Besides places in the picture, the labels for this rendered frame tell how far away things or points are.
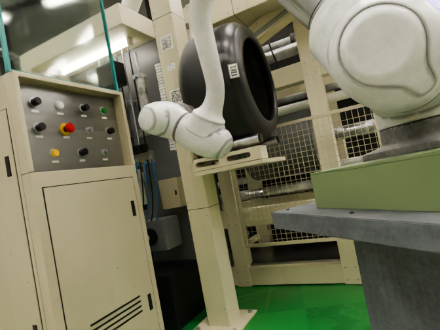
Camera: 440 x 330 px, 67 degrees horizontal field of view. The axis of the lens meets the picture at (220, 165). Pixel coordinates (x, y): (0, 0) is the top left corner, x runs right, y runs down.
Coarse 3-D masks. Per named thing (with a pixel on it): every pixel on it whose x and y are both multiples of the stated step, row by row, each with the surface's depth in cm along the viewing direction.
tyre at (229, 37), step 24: (240, 24) 159; (192, 48) 149; (240, 48) 145; (192, 72) 145; (240, 72) 140; (264, 72) 187; (192, 96) 146; (240, 96) 141; (264, 96) 191; (240, 120) 145; (264, 120) 155
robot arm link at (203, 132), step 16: (192, 0) 92; (208, 0) 92; (192, 16) 93; (208, 16) 93; (192, 32) 95; (208, 32) 93; (208, 48) 93; (208, 64) 94; (208, 80) 95; (208, 96) 95; (224, 96) 97; (192, 112) 98; (208, 112) 95; (176, 128) 99; (192, 128) 96; (208, 128) 95; (224, 128) 99; (192, 144) 97; (208, 144) 95; (224, 144) 95
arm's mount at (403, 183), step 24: (336, 168) 68; (360, 168) 61; (384, 168) 56; (408, 168) 52; (432, 168) 48; (336, 192) 68; (360, 192) 62; (384, 192) 57; (408, 192) 52; (432, 192) 49
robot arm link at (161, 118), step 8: (152, 104) 99; (160, 104) 100; (168, 104) 102; (176, 104) 105; (144, 112) 98; (152, 112) 97; (160, 112) 98; (168, 112) 100; (176, 112) 100; (184, 112) 101; (144, 120) 98; (152, 120) 97; (160, 120) 97; (168, 120) 99; (176, 120) 99; (144, 128) 99; (152, 128) 98; (160, 128) 98; (168, 128) 100; (160, 136) 103; (168, 136) 102
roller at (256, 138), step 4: (244, 136) 152; (248, 136) 150; (252, 136) 149; (256, 136) 148; (260, 136) 148; (236, 140) 152; (240, 140) 151; (244, 140) 150; (248, 140) 150; (252, 140) 149; (256, 140) 148; (260, 140) 148; (236, 144) 152; (240, 144) 152; (244, 144) 151; (248, 144) 151; (252, 144) 150; (232, 148) 154; (236, 148) 155
